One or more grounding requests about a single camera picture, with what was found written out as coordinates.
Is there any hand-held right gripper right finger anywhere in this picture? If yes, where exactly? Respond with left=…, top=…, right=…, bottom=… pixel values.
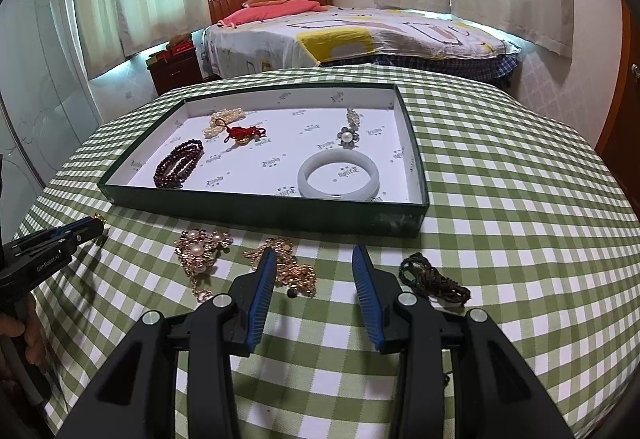
left=351, top=244, right=576, bottom=439

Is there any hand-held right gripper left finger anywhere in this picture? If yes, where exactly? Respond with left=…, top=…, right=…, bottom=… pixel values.
left=57, top=248, right=279, bottom=439

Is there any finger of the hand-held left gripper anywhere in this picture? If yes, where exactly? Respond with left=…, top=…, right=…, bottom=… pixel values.
left=11, top=216, right=101, bottom=247
left=62, top=223, right=107, bottom=257

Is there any gold chain necklace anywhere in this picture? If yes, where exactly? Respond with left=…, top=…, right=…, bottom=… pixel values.
left=243, top=238, right=317, bottom=301

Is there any black braided cord bracelet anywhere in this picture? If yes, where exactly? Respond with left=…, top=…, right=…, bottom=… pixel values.
left=398, top=252, right=472, bottom=308

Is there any gold pearl flower brooch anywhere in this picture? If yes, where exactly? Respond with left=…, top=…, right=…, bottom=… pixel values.
left=173, top=228, right=234, bottom=303

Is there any dark red bead bracelet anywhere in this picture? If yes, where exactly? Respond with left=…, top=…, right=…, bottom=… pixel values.
left=153, top=139, right=205, bottom=190

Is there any white jade bangle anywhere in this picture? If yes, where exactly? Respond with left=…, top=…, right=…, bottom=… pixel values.
left=297, top=151, right=380, bottom=202

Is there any dark green shallow box tray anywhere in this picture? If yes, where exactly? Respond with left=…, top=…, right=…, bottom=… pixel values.
left=97, top=83, right=430, bottom=239

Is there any red knot gold charm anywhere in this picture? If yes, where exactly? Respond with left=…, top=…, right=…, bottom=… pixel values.
left=224, top=123, right=271, bottom=146

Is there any white pearl necklace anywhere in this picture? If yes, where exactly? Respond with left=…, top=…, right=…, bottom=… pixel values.
left=203, top=108, right=247, bottom=138

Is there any person's left hand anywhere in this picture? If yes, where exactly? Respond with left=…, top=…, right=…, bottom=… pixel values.
left=0, top=301, right=47, bottom=380

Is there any glass sliding wardrobe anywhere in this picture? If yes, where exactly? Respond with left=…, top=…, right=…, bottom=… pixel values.
left=0, top=0, right=102, bottom=200

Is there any green checked tablecloth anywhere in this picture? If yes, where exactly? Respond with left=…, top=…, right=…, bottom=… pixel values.
left=10, top=63, right=640, bottom=439

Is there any dark wooden nightstand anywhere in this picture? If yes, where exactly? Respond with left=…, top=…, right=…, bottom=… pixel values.
left=145, top=49, right=206, bottom=96

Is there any white yellow printed bedspread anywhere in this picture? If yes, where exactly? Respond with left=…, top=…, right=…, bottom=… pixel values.
left=202, top=6, right=521, bottom=80

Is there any wooden bed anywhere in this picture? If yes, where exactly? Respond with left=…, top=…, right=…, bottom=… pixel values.
left=202, top=0, right=524, bottom=88

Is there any pink pillow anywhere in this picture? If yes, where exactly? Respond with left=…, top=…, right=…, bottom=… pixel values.
left=217, top=0, right=327, bottom=28

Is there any brown wooden door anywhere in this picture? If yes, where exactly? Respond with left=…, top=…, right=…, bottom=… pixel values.
left=597, top=0, right=640, bottom=160

